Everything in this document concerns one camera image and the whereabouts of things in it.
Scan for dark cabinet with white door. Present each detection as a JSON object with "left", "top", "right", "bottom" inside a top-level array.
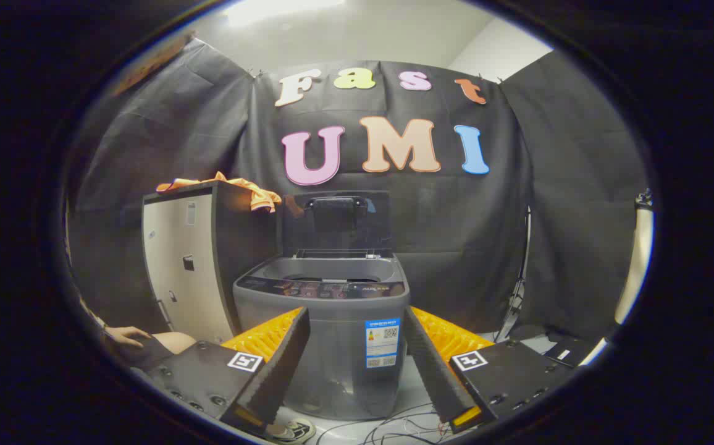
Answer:
[{"left": 140, "top": 180, "right": 285, "bottom": 345}]

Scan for black light stand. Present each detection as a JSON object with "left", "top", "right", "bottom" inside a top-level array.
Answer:
[{"left": 495, "top": 207, "right": 532, "bottom": 344}]

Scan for person's leg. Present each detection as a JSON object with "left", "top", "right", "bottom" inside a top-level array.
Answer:
[{"left": 116, "top": 331, "right": 198, "bottom": 373}]

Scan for flat black box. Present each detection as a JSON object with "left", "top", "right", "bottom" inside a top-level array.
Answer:
[{"left": 542, "top": 335, "right": 596, "bottom": 369}]

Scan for thin floor cables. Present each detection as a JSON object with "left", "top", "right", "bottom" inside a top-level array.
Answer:
[{"left": 315, "top": 402, "right": 458, "bottom": 445}]

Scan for white pole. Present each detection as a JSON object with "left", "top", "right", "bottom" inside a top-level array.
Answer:
[{"left": 579, "top": 189, "right": 655, "bottom": 367}]

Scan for black backdrop cloth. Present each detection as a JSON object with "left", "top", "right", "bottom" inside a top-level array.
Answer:
[{"left": 67, "top": 37, "right": 651, "bottom": 342}]

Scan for grey washing machine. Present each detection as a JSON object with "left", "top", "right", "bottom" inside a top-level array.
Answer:
[{"left": 232, "top": 252, "right": 412, "bottom": 422}]

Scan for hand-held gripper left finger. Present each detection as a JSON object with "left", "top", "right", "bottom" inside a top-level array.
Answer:
[{"left": 146, "top": 306, "right": 312, "bottom": 433}]

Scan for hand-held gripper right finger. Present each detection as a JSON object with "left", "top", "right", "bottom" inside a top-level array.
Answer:
[{"left": 401, "top": 305, "right": 575, "bottom": 434}]

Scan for person's shoe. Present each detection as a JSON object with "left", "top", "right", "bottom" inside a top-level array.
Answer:
[{"left": 267, "top": 418, "right": 317, "bottom": 444}]

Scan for orange polo shirt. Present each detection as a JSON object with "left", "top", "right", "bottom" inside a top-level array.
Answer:
[{"left": 156, "top": 171, "right": 284, "bottom": 214}]

